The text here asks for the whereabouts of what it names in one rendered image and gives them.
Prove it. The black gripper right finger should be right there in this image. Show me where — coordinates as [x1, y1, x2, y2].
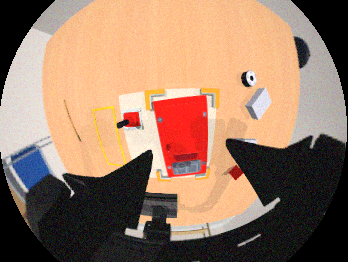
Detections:
[226, 135, 313, 205]

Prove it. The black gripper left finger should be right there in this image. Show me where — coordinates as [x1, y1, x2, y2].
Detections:
[62, 150, 153, 231]

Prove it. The black tyre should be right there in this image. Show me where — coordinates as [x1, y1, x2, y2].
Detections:
[240, 70, 258, 87]

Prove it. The grey rectangular bar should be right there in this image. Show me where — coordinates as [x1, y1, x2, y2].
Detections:
[232, 138, 258, 143]

